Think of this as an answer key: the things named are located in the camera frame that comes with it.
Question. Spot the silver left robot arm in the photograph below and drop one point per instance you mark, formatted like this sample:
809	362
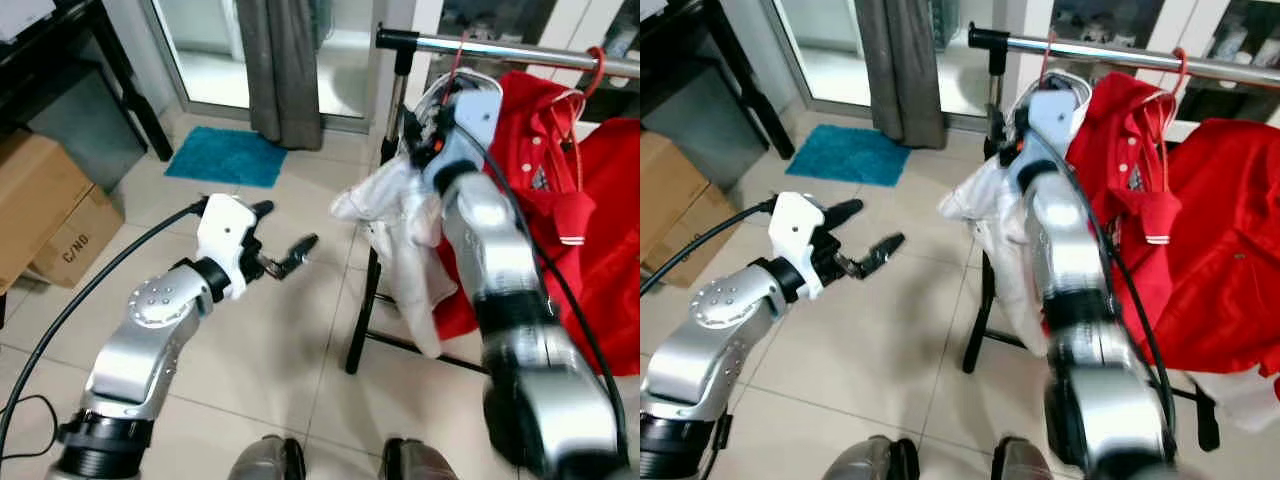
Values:
150	320
720	340

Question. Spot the red clothes hanger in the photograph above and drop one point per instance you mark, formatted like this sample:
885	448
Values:
1184	70
1046	60
457	62
601	70

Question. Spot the red shirt small logo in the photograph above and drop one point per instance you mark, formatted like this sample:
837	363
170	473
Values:
610	250
1230	250

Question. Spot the large cardboard box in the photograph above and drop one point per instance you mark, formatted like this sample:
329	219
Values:
665	190
40	190

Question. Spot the robot leg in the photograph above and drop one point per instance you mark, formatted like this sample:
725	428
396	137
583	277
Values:
1030	462
870	460
420	462
265	460

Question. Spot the white box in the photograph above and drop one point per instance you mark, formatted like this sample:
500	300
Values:
25	15

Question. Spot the blue floor mat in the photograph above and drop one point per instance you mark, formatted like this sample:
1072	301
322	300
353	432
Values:
225	157
850	155

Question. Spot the black desk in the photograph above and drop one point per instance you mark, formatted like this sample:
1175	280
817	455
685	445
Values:
50	55
690	50

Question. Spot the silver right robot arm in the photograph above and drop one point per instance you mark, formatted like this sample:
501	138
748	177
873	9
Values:
1090	330
510	290

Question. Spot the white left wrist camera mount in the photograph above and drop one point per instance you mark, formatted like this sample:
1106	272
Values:
225	230
798	230

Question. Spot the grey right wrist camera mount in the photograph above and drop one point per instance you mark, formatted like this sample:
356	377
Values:
1055	120
470	125

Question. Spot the white striped shirt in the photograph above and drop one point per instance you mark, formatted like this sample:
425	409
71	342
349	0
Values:
395	220
990	230

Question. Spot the small printed cardboard box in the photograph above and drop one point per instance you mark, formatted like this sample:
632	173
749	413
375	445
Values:
85	235
700	235

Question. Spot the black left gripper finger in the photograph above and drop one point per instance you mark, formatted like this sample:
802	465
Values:
298	254
882	254
262	209
843	211

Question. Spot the robot left leg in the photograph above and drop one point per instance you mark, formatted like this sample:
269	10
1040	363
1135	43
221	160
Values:
870	460
265	460

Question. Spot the grey curtain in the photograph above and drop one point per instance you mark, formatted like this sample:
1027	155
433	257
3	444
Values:
900	70
280	70

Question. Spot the silver black clothes rack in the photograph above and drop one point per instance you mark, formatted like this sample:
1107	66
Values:
1100	48
500	50

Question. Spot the grey panel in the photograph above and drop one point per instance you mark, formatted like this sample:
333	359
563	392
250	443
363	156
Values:
95	130
710	130

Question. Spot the glass sliding door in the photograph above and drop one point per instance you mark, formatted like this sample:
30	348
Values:
200	50
820	50

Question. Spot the robot right leg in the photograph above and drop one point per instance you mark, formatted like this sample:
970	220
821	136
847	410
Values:
1030	462
420	462

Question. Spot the white glass-door cabinet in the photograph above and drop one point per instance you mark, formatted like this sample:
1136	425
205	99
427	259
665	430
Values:
1180	20
575	25

